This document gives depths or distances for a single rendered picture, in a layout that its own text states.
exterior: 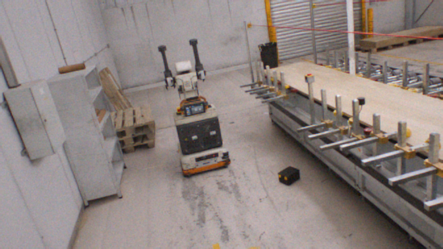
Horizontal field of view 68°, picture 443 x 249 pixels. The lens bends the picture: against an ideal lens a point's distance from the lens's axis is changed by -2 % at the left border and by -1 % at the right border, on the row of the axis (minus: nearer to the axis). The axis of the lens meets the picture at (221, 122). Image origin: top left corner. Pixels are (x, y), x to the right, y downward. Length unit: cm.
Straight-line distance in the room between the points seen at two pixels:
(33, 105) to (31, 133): 24
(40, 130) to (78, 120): 93
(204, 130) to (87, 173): 147
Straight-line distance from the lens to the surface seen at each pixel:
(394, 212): 314
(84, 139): 403
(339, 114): 294
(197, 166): 424
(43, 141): 314
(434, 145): 215
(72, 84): 389
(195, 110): 402
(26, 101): 307
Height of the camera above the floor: 200
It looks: 20 degrees down
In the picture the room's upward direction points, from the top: 10 degrees counter-clockwise
